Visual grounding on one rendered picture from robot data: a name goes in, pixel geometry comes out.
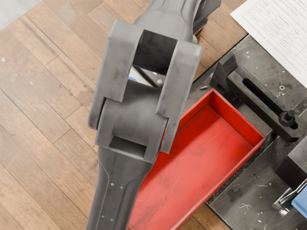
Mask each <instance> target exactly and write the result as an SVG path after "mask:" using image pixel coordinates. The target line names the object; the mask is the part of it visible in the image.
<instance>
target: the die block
mask: <svg viewBox="0 0 307 230"><path fill-rule="evenodd" d="M273 171H274V172H275V173H276V174H277V175H278V176H279V177H280V178H281V179H282V180H283V181H284V182H285V183H286V184H287V185H288V186H289V187H290V188H292V189H293V190H295V189H296V188H297V186H298V185H299V184H300V183H301V182H302V181H303V180H304V179H305V178H306V176H305V175H304V174H303V173H302V172H301V171H300V170H299V169H298V168H296V167H295V166H294V165H293V164H292V163H291V162H290V161H289V160H288V159H287V158H286V157H285V158H284V159H283V160H282V161H281V162H280V163H279V164H278V166H277V167H276V168H275V169H274V170H273Z"/></svg>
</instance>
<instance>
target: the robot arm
mask: <svg viewBox="0 0 307 230"><path fill-rule="evenodd" d="M221 3H222V1H221V0H152V1H151V3H150V4H149V6H148V7H147V8H146V10H145V11H144V12H143V14H141V15H140V16H139V17H138V18H136V20H135V21H134V23H133V24H131V23H127V22H124V21H121V20H118V19H116V20H115V22H114V24H113V26H112V28H111V31H110V33H109V36H108V39H107V43H106V48H105V52H104V56H103V59H102V63H101V68H100V72H99V76H98V79H97V83H96V87H95V92H94V96H93V100H92V104H91V108H90V112H89V117H88V123H87V126H88V128H91V129H93V130H96V131H97V134H96V137H95V142H94V145H97V146H98V149H97V155H98V178H97V184H96V188H95V194H94V197H93V201H92V205H91V209H90V214H89V217H88V221H87V225H86V228H85V229H84V230H128V226H129V221H130V218H131V215H132V212H133V208H134V205H135V202H136V199H137V196H138V192H139V189H140V187H141V184H142V182H143V181H144V179H145V178H146V176H147V174H148V173H149V172H150V171H151V170H152V168H153V166H154V164H155V162H156V159H157V156H158V153H159V151H160V152H164V153H167V154H169V152H170V149H171V146H172V143H173V140H174V137H175V134H176V131H177V128H178V125H179V122H180V119H181V116H182V113H183V110H184V107H185V104H186V101H187V98H188V95H189V92H190V89H191V85H192V82H193V79H194V76H195V73H196V70H197V67H198V64H199V61H200V58H201V55H202V52H203V49H204V47H202V46H199V45H196V44H193V40H194V38H193V36H194V35H195V34H196V32H198V31H199V30H200V29H202V28H203V27H204V26H205V25H206V24H207V21H208V18H207V17H208V16H209V15H210V14H211V13H212V12H213V11H214V10H215V9H217V8H218V7H219V8H220V6H221ZM132 65H133V66H136V67H139V68H142V69H146V70H148V71H151V72H154V73H158V74H161V75H164V76H166V78H165V82H164V85H163V88H162V90H161V89H158V88H155V87H152V86H149V85H146V84H143V83H139V82H136V81H133V80H130V79H128V77H129V74H130V71H131V67H132ZM169 118H170V120H169ZM168 121H169V123H168ZM167 124H168V127H167ZM166 127H167V130H166ZM165 130H166V133H165ZM164 133H165V135H164ZM163 136H164V139H163ZM162 139H163V142H162ZM161 142H162V146H161ZM160 146H161V148H160Z"/></svg>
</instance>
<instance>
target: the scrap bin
mask: <svg viewBox="0 0 307 230"><path fill-rule="evenodd" d="M165 133H166V130H165ZM165 133H164V135H165ZM163 139H164V136H163ZM163 139H162V142H163ZM266 140H267V137H266V136H264V135H263V134H262V133H261V132H260V131H259V130H258V129H257V128H256V127H255V126H254V125H253V124H252V123H251V122H249V121H248V120H247V119H246V118H245V117H244V116H243V115H242V114H241V113H240V112H239V111H238V110H237V109H236V108H234V107H233V106H232V105H231V104H230V103H229V102H228V101H227V100H226V99H225V98H224V97H223V96H222V95H221V94H219V93H218V92H217V91H216V90H215V89H214V88H212V89H210V90H209V91H208V92H207V93H206V94H205V95H204V96H203V97H201V98H200V99H199V100H198V101H197V102H196V103H195V104H194V105H193V106H191V107H190V108H189V109H188V110H187V111H186V112H185V113H184V114H183V115H182V116H181V119H180V122H179V125H178V128H177V131H176V134H175V137H174V140H173V143H172V146H171V149H170V152H169V154H167V153H164V152H160V151H159V153H158V156H157V159H156V162H155V164H154V166H153V168H152V170H151V171H150V172H149V173H148V174H147V176H146V178H145V179H144V181H143V182H142V184H141V187H140V189H139V192H138V196H137V199H136V202H135V205H134V208H133V212H132V215H131V218H130V221H129V226H128V230H178V229H179V228H180V227H181V226H182V225H183V224H184V223H185V222H186V221H187V220H188V219H189V218H190V217H191V216H192V215H193V214H194V213H195V212H196V211H197V210H198V209H199V208H200V207H201V206H202V205H203V204H204V203H205V202H206V201H207V200H208V199H209V198H210V197H211V196H212V195H213V194H214V193H215V192H216V191H217V190H218V189H219V188H220V187H221V186H222V185H223V184H224V183H225V182H226V181H227V180H228V179H229V178H231V176H233V174H235V173H236V172H237V171H238V170H239V169H240V168H241V167H242V166H243V165H244V164H245V163H246V162H247V161H248V160H249V159H250V158H251V157H252V156H253V155H254V154H255V153H256V152H257V151H258V150H259V149H260V147H261V146H262V145H263V144H264V142H265V141H266ZM162 142H161V146H162ZM161 146H160V148H161Z"/></svg>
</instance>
